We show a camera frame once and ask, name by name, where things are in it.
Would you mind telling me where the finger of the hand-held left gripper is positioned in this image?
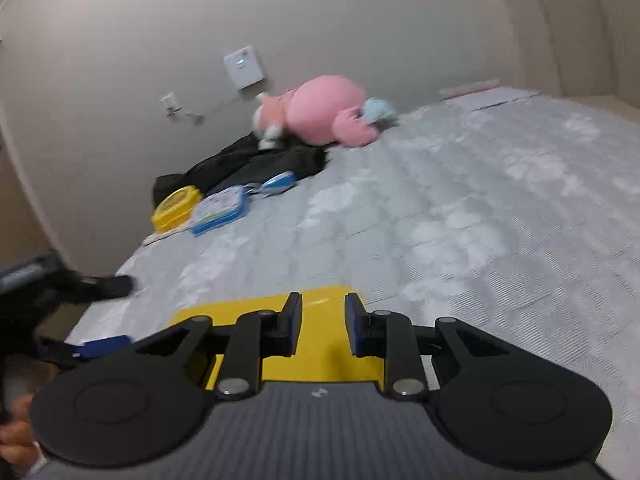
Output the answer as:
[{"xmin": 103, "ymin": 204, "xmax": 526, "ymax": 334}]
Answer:
[
  {"xmin": 64, "ymin": 272, "xmax": 136, "ymax": 303},
  {"xmin": 39, "ymin": 334, "xmax": 134, "ymax": 370}
]

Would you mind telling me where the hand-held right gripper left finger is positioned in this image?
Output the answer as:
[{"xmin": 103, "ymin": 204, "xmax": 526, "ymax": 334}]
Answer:
[{"xmin": 129, "ymin": 291, "xmax": 304, "ymax": 403}]

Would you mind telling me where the blue flat pouch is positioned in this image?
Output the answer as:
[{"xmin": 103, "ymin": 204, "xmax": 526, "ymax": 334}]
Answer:
[{"xmin": 190, "ymin": 185, "xmax": 247, "ymax": 237}]

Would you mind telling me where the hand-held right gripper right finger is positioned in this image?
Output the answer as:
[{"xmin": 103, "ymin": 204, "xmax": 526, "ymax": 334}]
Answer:
[{"xmin": 345, "ymin": 291, "xmax": 517, "ymax": 403}]

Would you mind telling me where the white wall control panel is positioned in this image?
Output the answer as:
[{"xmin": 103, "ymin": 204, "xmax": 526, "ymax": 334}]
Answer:
[{"xmin": 223, "ymin": 46, "xmax": 266, "ymax": 92}]

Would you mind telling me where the beige curtain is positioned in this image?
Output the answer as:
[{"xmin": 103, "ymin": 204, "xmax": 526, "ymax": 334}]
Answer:
[{"xmin": 520, "ymin": 0, "xmax": 640, "ymax": 108}]

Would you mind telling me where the yellow lidded container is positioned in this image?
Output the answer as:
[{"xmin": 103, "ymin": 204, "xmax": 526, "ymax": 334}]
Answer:
[{"xmin": 151, "ymin": 185, "xmax": 204, "ymax": 234}]

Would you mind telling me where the light blue plush piece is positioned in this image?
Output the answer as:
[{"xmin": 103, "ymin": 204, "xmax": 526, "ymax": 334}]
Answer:
[{"xmin": 362, "ymin": 96, "xmax": 399, "ymax": 124}]

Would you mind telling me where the grey patterned mattress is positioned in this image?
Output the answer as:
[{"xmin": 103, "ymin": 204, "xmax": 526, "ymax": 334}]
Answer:
[{"xmin": 65, "ymin": 87, "xmax": 640, "ymax": 480}]

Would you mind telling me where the yellow plastic container lid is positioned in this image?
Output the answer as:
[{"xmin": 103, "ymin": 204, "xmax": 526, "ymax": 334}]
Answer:
[{"xmin": 175, "ymin": 285, "xmax": 387, "ymax": 392}]

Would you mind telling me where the black cloth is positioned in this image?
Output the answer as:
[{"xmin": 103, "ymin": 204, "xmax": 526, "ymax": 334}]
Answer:
[{"xmin": 151, "ymin": 131, "xmax": 329, "ymax": 207}]

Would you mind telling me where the person's left hand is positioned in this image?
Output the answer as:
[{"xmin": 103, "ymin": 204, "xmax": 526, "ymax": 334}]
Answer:
[{"xmin": 0, "ymin": 394, "xmax": 47, "ymax": 479}]

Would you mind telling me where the pink strip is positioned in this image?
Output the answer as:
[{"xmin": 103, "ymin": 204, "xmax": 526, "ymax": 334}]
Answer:
[{"xmin": 439, "ymin": 78, "xmax": 502, "ymax": 100}]

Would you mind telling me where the pink plush toy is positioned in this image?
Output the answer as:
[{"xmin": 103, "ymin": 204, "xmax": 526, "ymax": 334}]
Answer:
[{"xmin": 251, "ymin": 75, "xmax": 379, "ymax": 153}]

